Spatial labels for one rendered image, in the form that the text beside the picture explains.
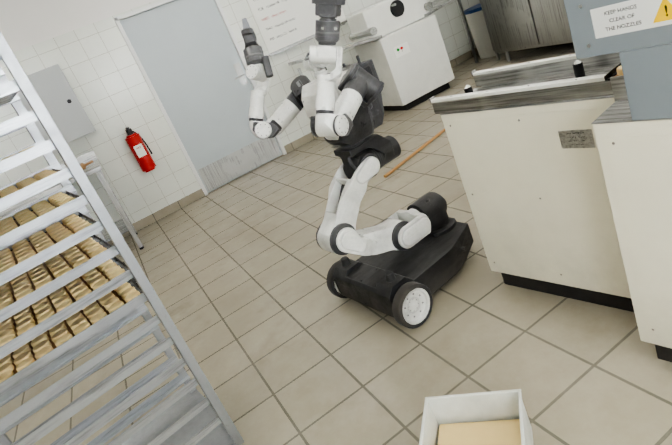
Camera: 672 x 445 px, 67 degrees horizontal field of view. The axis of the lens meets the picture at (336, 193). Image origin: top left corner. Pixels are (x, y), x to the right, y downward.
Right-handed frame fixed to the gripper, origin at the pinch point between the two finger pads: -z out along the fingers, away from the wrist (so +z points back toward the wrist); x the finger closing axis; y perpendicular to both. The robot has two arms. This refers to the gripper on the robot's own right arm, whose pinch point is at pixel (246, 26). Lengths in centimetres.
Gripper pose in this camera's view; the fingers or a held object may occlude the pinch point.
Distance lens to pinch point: 252.4
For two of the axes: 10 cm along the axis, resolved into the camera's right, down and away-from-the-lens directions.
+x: -0.2, -0.6, -10.0
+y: -9.7, 2.6, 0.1
